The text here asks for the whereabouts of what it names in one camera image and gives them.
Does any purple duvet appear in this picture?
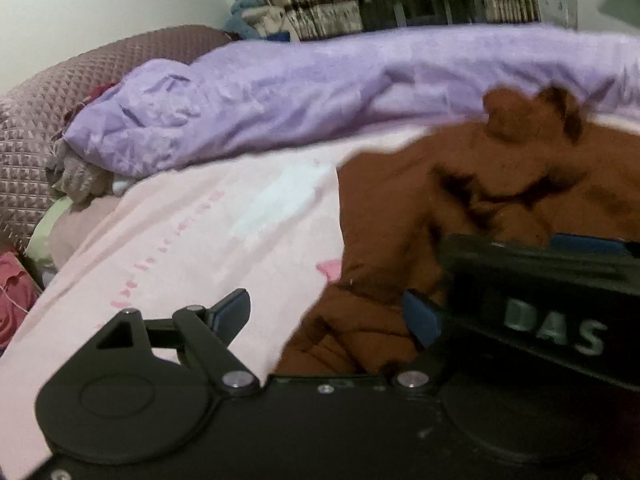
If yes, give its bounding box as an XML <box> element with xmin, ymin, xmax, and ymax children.
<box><xmin>64</xmin><ymin>25</ymin><xmax>639</xmax><ymax>179</ymax></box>

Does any brown padded jacket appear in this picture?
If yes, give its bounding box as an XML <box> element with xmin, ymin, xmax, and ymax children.
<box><xmin>276</xmin><ymin>87</ymin><xmax>639</xmax><ymax>376</ymax></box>

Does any green pink pillow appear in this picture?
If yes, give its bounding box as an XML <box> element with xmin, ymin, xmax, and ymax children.
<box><xmin>25</xmin><ymin>196</ymin><xmax>120</xmax><ymax>287</ymax></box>

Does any pink bed sheet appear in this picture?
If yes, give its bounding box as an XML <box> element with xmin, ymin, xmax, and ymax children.
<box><xmin>0</xmin><ymin>114</ymin><xmax>640</xmax><ymax>480</ymax></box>

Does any blue white plush pile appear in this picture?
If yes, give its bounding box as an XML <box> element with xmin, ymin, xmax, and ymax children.
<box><xmin>224</xmin><ymin>0</ymin><xmax>295</xmax><ymax>42</ymax></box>

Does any grey knitted garment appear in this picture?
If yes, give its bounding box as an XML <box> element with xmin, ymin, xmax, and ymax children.
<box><xmin>44</xmin><ymin>138</ymin><xmax>113</xmax><ymax>204</ymax></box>

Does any mauve quilted headboard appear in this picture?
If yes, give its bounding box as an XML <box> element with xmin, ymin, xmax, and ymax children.
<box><xmin>1</xmin><ymin>25</ymin><xmax>231</xmax><ymax>254</ymax></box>

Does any red pink cloth bundle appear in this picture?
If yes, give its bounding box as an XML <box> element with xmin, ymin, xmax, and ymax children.
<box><xmin>0</xmin><ymin>250</ymin><xmax>41</xmax><ymax>353</ymax></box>

